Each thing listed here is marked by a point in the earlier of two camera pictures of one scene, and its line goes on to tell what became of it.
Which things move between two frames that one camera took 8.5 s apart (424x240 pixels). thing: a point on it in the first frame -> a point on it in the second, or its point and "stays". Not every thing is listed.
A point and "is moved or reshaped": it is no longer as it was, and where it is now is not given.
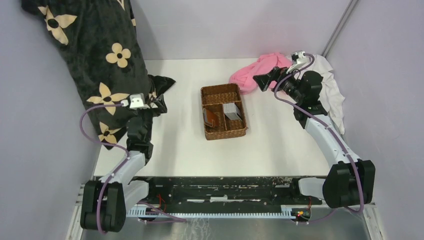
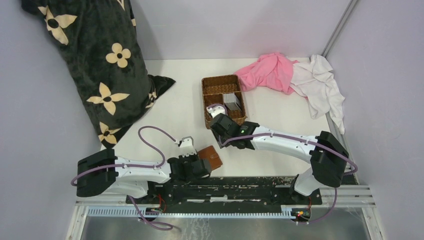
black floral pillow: x=98 y=40 stays
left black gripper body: x=148 y=114 -> x=191 y=158
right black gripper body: x=289 y=85 -> x=221 y=140
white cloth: x=331 y=98 stays
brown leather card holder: x=211 y=118 is moved or reshaped
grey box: x=232 y=112 -> x=232 y=102
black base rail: x=225 y=192 stays
